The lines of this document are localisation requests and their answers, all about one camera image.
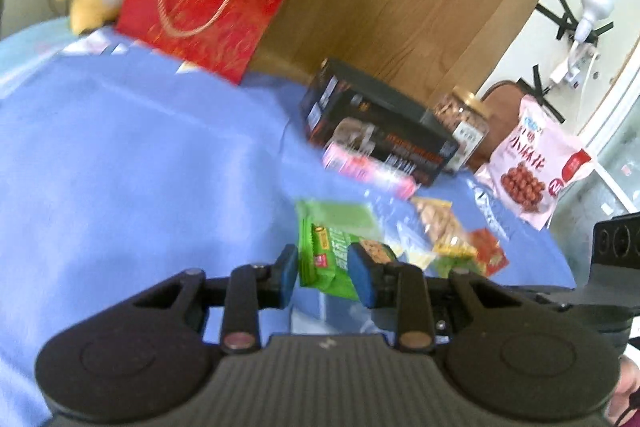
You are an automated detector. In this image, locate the white power strip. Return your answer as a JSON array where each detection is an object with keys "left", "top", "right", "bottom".
[{"left": 550, "top": 42, "right": 600, "bottom": 90}]

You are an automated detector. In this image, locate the pink snack box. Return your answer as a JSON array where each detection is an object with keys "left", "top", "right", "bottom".
[{"left": 322, "top": 142, "right": 419, "bottom": 200}]

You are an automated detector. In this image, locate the pink snack bag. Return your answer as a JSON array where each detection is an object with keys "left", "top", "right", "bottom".
[{"left": 475, "top": 95, "right": 593, "bottom": 230}]

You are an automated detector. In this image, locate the person right hand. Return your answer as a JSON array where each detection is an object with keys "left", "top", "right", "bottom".
[{"left": 606, "top": 355, "right": 639, "bottom": 426}]

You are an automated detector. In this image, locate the green cracker pack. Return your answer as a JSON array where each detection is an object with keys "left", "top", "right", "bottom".
[{"left": 297, "top": 220, "right": 402, "bottom": 301}]

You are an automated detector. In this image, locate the brown chair back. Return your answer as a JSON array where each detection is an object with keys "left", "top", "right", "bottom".
[{"left": 470, "top": 80, "right": 528, "bottom": 171}]

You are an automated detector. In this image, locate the dark green snack packet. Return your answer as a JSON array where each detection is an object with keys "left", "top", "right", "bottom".
[{"left": 434, "top": 256, "right": 483, "bottom": 279}]

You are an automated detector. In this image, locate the light green wafer pack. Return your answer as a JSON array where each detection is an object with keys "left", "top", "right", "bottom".
[{"left": 295, "top": 199, "right": 383, "bottom": 247}]

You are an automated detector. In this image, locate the black sheep print box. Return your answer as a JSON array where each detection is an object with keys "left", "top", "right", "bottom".
[{"left": 300, "top": 58, "right": 459, "bottom": 186}]

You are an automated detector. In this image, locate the yellow peanut packet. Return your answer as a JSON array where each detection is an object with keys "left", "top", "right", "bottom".
[{"left": 410, "top": 196, "right": 477, "bottom": 258}]

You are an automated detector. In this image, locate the blue tablecloth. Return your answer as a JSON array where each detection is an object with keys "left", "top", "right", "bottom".
[{"left": 0, "top": 17, "right": 576, "bottom": 427}]

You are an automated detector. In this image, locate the nut jar gold lid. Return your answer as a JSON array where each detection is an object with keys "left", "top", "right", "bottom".
[{"left": 434, "top": 86, "right": 491, "bottom": 172}]

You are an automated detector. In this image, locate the window frame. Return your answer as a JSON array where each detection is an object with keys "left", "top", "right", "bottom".
[{"left": 580, "top": 41, "right": 639, "bottom": 213}]

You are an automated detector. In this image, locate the red orange snack packet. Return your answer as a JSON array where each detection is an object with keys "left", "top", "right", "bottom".
[{"left": 470, "top": 229, "right": 509, "bottom": 277}]

